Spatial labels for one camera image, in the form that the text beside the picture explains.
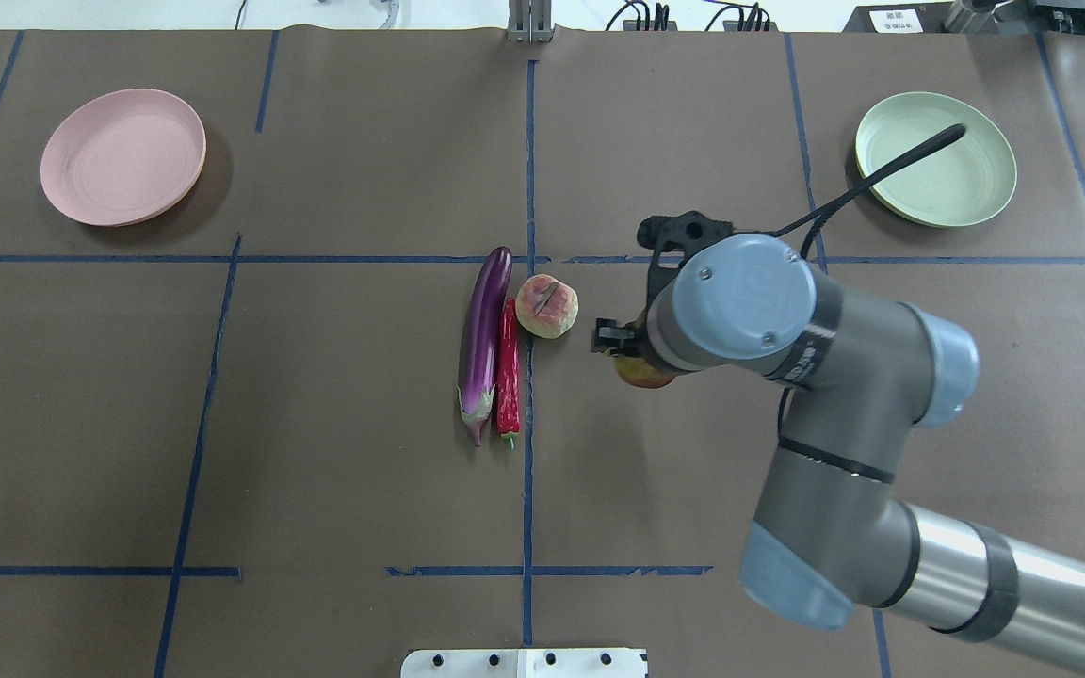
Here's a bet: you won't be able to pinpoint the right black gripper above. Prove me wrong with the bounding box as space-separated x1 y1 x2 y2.
591 212 736 357

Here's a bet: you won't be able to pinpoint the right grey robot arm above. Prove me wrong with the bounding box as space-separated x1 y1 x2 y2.
591 212 1085 675

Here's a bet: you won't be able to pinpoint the pink plate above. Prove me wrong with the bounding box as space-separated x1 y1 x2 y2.
40 89 207 228

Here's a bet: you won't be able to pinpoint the red chili pepper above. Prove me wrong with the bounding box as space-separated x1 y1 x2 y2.
495 298 522 451

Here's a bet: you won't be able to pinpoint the green plate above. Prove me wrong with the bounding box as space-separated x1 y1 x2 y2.
853 91 1019 229

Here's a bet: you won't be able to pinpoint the grey labelled box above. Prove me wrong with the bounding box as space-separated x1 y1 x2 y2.
841 1 952 35

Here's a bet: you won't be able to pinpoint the pale pink peach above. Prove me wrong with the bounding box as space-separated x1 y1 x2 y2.
515 274 578 340

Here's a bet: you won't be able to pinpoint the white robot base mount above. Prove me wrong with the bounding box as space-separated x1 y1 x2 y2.
400 647 650 677

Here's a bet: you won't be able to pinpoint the red green pomegranate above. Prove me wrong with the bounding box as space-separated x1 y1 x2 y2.
612 355 676 391

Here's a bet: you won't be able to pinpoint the purple eggplant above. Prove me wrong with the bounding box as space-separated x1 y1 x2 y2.
457 246 513 449

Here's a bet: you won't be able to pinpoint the grey metal bracket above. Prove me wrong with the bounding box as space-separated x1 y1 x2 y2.
507 0 556 44

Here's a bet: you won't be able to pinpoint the black power plugs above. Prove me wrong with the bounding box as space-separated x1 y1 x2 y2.
604 1 779 33

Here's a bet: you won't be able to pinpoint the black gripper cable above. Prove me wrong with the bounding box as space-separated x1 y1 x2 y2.
774 123 968 239

